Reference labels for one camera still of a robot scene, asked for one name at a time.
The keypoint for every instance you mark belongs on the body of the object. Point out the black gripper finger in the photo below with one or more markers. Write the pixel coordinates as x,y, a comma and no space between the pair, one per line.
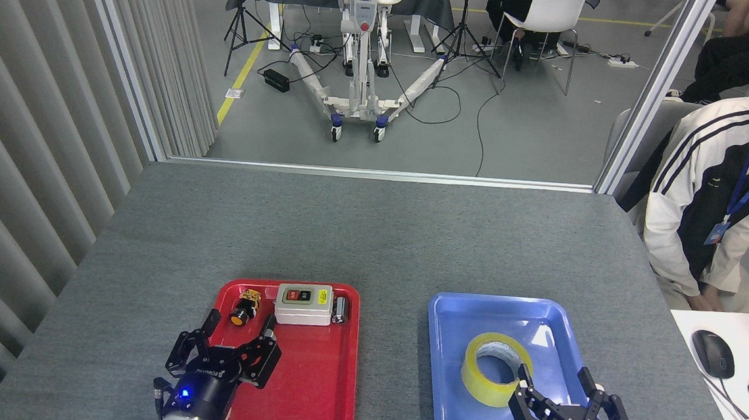
258,363
190,352
614,418
532,412

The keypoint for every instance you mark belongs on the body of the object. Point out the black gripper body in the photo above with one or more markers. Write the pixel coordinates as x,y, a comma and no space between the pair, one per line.
203,392

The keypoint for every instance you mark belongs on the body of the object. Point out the yellow tape roll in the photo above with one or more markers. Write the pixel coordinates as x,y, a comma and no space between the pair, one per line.
478,382

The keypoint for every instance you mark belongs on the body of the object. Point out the person's hand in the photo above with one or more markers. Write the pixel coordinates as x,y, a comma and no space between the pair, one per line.
704,301

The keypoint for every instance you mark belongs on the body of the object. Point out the orange push button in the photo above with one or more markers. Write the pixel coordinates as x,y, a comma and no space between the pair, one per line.
240,314

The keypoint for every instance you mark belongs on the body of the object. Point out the red plastic tray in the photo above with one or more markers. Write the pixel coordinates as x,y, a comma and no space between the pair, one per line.
316,377

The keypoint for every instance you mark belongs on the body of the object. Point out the blue plastic tray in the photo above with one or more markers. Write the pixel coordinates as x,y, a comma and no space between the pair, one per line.
452,413

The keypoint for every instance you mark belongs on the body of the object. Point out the black computer mouse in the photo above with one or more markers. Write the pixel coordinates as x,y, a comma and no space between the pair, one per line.
712,353

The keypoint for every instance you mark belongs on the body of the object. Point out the person in white jacket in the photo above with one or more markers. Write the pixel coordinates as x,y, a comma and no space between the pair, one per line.
685,192

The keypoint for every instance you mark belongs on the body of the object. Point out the black power adapter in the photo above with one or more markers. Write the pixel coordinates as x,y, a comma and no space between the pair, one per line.
277,80

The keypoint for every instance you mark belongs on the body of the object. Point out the white wheeled stand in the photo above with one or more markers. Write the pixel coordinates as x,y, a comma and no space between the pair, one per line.
359,97

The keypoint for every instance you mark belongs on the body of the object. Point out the grey chair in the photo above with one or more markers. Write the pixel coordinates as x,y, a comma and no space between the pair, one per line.
660,124

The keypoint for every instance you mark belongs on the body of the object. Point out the black tripod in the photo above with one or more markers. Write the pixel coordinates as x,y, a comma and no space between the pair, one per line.
464,25
241,19

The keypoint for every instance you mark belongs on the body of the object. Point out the white power strip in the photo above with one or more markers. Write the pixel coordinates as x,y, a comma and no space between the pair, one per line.
622,62

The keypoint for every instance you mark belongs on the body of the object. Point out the person in black trousers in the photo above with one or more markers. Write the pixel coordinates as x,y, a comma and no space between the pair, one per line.
740,64

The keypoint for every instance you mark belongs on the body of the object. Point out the white chair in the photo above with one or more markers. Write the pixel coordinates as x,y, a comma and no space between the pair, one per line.
550,8

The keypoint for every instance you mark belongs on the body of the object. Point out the person on white chair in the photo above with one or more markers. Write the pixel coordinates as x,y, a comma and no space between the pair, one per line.
504,8

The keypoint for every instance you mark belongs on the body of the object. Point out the grey switch box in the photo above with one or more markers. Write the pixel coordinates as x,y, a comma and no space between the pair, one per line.
292,309

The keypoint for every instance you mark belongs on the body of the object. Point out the small black cylinder switch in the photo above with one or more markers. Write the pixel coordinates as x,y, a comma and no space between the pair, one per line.
340,310

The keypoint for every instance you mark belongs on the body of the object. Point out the silver rail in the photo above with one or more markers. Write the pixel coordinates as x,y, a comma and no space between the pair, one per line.
377,173

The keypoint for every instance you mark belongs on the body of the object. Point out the silver post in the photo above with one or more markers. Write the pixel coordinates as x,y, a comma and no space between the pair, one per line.
652,98
124,61

